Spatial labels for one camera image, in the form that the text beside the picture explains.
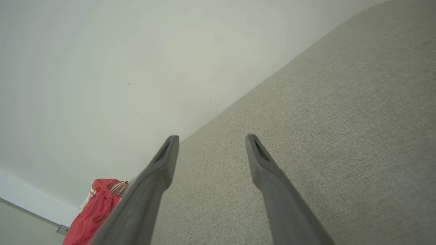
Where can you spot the red basketball jersey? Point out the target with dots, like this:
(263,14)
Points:
(90,217)

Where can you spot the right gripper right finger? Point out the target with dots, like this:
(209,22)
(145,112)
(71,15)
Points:
(286,214)

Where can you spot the white wall baseboard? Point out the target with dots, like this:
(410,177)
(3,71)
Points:
(30,200)

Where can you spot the grey fabric sofa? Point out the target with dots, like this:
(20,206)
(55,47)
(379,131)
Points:
(333,136)

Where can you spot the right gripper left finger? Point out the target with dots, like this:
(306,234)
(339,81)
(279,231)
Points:
(136,211)

